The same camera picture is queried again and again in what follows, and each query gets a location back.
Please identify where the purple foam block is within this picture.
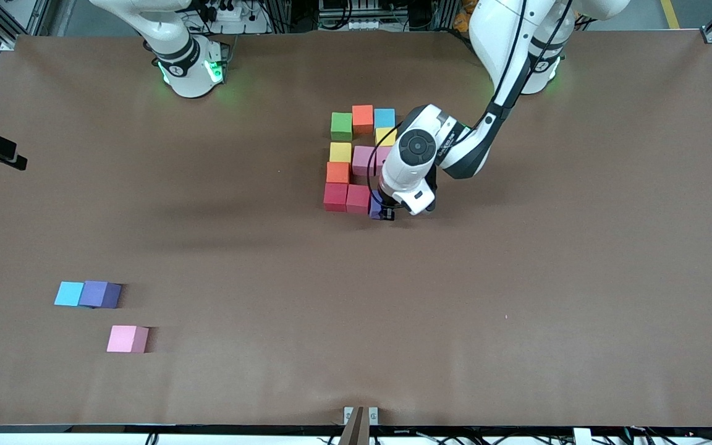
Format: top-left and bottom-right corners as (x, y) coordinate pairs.
(368, 190), (394, 220)
(78, 281), (123, 309)

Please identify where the red foam block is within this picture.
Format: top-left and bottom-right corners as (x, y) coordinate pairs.
(323, 183), (349, 213)
(346, 184), (372, 214)

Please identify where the green foam block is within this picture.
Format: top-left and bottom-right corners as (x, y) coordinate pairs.
(330, 112), (354, 142)

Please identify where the brown table cover sheet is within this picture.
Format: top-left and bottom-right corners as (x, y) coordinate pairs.
(0, 28), (712, 428)

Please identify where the aluminium equipment rack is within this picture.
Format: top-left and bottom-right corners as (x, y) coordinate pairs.
(251, 0), (456, 33)

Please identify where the pile of orange objects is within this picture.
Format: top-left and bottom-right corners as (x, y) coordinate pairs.
(453, 0), (477, 33)

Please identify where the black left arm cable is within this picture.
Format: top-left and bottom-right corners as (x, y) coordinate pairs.
(366, 0), (576, 208)

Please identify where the small metal bracket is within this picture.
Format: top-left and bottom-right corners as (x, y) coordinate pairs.
(343, 406), (379, 426)

